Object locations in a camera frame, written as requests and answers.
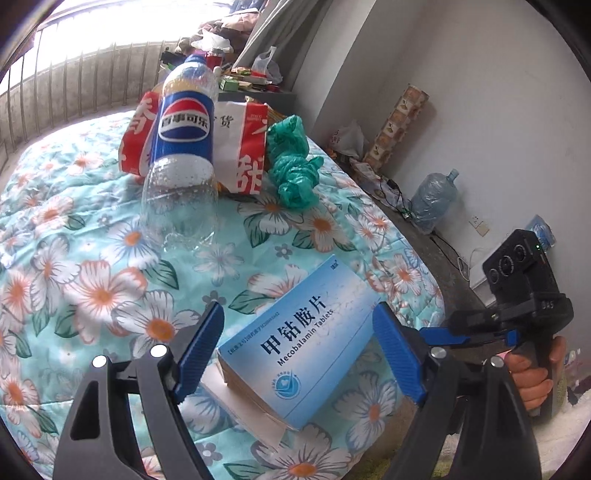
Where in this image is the red and white snack bag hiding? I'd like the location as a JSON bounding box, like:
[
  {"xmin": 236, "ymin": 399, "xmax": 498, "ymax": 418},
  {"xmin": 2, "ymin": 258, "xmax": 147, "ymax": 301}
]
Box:
[{"xmin": 119, "ymin": 90, "xmax": 271, "ymax": 197}]

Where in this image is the green plastic bag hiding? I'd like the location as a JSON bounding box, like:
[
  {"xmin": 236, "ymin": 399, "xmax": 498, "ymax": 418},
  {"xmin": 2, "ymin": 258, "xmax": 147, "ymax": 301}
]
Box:
[{"xmin": 264, "ymin": 115, "xmax": 324, "ymax": 209}]

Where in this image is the blue plastic packet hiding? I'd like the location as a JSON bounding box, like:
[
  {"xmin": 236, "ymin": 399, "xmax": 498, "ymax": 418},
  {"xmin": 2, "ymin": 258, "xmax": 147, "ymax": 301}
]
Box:
[{"xmin": 529, "ymin": 215, "xmax": 556, "ymax": 250}]

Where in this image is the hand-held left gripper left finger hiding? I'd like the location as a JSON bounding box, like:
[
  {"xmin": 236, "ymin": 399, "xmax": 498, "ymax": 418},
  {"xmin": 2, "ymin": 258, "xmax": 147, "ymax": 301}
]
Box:
[{"xmin": 53, "ymin": 300, "xmax": 225, "ymax": 480}]

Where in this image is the pile of clothes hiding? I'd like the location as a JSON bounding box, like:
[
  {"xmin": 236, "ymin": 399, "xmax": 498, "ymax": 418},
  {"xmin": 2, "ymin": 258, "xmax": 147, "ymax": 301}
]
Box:
[{"xmin": 175, "ymin": 18, "xmax": 259, "ymax": 52}]

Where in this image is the black cable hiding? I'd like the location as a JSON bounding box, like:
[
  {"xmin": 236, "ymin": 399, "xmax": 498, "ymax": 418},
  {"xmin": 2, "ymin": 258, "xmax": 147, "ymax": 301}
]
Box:
[{"xmin": 379, "ymin": 178, "xmax": 462, "ymax": 261}]

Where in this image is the blue medicine box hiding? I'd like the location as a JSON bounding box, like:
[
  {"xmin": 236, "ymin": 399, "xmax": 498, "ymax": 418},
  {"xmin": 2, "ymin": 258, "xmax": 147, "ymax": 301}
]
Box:
[{"xmin": 199, "ymin": 254, "xmax": 391, "ymax": 448}]

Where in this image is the tall patterned cardboard box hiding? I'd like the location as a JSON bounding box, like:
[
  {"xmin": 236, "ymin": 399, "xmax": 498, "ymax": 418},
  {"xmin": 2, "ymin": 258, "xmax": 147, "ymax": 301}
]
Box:
[{"xmin": 364, "ymin": 84, "xmax": 430, "ymax": 168}]

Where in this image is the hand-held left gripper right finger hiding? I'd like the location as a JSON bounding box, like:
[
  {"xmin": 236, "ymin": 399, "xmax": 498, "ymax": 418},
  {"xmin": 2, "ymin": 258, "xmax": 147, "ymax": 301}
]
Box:
[{"xmin": 372, "ymin": 302, "xmax": 543, "ymax": 480}]

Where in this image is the person's right hand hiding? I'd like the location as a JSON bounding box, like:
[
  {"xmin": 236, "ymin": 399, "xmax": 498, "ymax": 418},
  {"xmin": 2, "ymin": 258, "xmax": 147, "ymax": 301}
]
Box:
[{"xmin": 505, "ymin": 336, "xmax": 567, "ymax": 418}]

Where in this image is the clear plastic cola bottle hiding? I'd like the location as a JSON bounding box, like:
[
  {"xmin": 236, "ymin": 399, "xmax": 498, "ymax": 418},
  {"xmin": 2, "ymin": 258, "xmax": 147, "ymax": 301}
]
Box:
[{"xmin": 140, "ymin": 52, "xmax": 220, "ymax": 252}]

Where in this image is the metal window railing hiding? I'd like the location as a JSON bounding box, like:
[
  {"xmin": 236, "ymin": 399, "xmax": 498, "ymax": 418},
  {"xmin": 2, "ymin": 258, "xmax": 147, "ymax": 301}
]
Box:
[{"xmin": 0, "ymin": 28, "xmax": 185, "ymax": 153}]

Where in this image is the white plastic bag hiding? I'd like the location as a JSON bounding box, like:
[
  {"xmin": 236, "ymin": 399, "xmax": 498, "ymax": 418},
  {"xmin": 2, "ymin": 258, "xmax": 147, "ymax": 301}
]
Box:
[
  {"xmin": 252, "ymin": 46, "xmax": 283, "ymax": 84},
  {"xmin": 329, "ymin": 121, "xmax": 365, "ymax": 155}
]

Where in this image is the grey curtain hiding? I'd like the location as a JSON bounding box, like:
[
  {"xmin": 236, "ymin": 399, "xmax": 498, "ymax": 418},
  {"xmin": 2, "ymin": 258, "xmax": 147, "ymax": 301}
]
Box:
[{"xmin": 233, "ymin": 0, "xmax": 333, "ymax": 70}]

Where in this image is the grey cabinet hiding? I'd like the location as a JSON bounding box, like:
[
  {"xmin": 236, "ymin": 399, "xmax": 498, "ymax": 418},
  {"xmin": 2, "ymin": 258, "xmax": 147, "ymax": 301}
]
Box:
[{"xmin": 217, "ymin": 88, "xmax": 297, "ymax": 116}]

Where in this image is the floral blanket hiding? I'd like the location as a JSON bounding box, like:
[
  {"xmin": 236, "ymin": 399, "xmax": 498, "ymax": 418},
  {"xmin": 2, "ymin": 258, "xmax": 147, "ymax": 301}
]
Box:
[{"xmin": 0, "ymin": 111, "xmax": 446, "ymax": 480}]

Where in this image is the large water jug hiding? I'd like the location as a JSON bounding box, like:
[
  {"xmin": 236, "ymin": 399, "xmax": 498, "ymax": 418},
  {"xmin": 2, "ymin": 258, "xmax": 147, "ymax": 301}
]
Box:
[{"xmin": 410, "ymin": 168, "xmax": 460, "ymax": 235}]

